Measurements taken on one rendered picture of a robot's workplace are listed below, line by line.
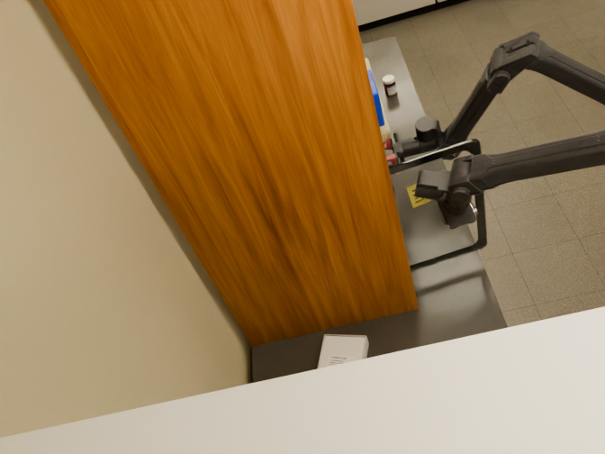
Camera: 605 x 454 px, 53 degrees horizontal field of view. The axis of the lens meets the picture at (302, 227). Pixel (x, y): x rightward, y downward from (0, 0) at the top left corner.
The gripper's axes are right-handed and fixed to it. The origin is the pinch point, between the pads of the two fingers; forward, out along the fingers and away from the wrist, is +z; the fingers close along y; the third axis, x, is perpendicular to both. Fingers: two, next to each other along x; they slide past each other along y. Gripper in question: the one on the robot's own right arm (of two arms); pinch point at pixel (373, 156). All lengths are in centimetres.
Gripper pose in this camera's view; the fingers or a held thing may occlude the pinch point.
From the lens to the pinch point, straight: 196.1
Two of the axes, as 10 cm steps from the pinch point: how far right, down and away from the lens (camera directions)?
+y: 0.8, 7.1, -7.0
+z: -9.6, 2.4, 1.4
